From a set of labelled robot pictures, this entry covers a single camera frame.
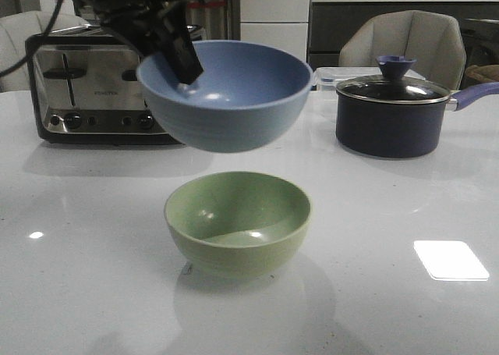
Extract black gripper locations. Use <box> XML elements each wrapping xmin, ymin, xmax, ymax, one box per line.
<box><xmin>73</xmin><ymin>0</ymin><xmax>203</xmax><ymax>84</ymax></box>

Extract blue bowl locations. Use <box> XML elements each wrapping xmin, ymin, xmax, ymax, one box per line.
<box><xmin>136</xmin><ymin>40</ymin><xmax>313</xmax><ymax>153</ymax></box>

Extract green bowl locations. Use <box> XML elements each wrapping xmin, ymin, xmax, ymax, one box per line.
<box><xmin>164</xmin><ymin>171</ymin><xmax>312</xmax><ymax>279</ymax></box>

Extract black and chrome toaster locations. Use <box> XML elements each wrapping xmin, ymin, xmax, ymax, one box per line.
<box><xmin>25</xmin><ymin>25</ymin><xmax>176</xmax><ymax>145</ymax></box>

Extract white refrigerator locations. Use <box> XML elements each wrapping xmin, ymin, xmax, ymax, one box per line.
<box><xmin>239</xmin><ymin>0</ymin><xmax>310</xmax><ymax>61</ymax></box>

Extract clear plastic food container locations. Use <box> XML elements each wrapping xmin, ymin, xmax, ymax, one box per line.
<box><xmin>313</xmin><ymin>66</ymin><xmax>426</xmax><ymax>93</ymax></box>

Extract grey kitchen counter cabinet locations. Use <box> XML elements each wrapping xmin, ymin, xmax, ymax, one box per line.
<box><xmin>307</xmin><ymin>0</ymin><xmax>498</xmax><ymax>69</ymax></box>

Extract beige chair left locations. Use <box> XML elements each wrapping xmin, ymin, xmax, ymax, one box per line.
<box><xmin>0</xmin><ymin>11</ymin><xmax>91</xmax><ymax>94</ymax></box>

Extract beige chair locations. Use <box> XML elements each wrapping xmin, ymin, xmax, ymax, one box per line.
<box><xmin>0</xmin><ymin>11</ymin><xmax>91</xmax><ymax>94</ymax></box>
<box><xmin>338</xmin><ymin>10</ymin><xmax>466</xmax><ymax>90</ymax></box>

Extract glass pot lid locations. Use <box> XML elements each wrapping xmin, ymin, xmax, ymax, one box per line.
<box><xmin>336</xmin><ymin>55</ymin><xmax>451</xmax><ymax>105</ymax></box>

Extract dark blue saucepan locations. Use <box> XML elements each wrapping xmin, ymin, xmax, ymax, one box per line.
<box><xmin>335</xmin><ymin>82</ymin><xmax>498</xmax><ymax>158</ymax></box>

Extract beige chair right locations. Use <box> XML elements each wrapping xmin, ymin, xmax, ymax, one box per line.
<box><xmin>338</xmin><ymin>10</ymin><xmax>466</xmax><ymax>90</ymax></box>

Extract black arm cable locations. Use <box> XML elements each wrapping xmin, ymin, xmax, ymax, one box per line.
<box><xmin>0</xmin><ymin>0</ymin><xmax>71</xmax><ymax>78</ymax></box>

